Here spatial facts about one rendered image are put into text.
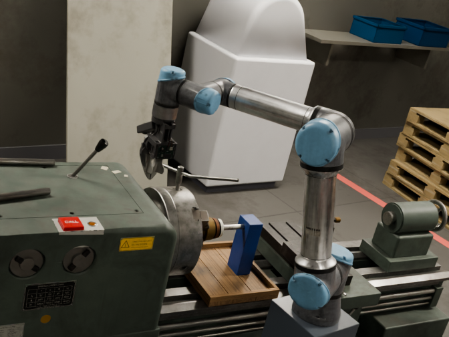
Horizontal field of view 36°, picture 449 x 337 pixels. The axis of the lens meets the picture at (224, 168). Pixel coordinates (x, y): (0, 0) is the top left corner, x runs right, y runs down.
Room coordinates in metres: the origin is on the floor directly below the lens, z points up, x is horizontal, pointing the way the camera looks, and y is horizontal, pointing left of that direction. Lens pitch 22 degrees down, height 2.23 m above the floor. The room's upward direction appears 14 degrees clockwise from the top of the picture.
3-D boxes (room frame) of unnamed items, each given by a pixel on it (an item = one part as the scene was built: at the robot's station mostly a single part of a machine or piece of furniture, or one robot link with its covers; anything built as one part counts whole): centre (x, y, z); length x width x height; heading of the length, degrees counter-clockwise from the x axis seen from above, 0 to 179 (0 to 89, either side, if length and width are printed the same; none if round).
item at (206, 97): (1.92, 0.11, 1.66); 0.11 x 0.11 x 0.08; 67
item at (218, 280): (2.30, -0.09, 0.88); 0.36 x 0.30 x 0.04; 34
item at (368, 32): (6.70, -1.12, 1.29); 0.44 x 0.33 x 0.17; 132
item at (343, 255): (1.82, -0.38, 1.27); 0.13 x 0.12 x 0.14; 157
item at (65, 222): (1.72, 0.39, 1.26); 0.06 x 0.06 x 0.02; 34
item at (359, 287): (2.50, -0.44, 0.89); 0.53 x 0.30 x 0.06; 34
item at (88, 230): (1.73, 0.37, 1.23); 0.13 x 0.08 x 0.06; 124
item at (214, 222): (2.23, 0.02, 1.08); 0.09 x 0.09 x 0.09; 34
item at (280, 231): (2.49, -0.39, 0.95); 0.43 x 0.18 x 0.04; 34
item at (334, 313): (1.83, -0.38, 1.15); 0.15 x 0.15 x 0.10
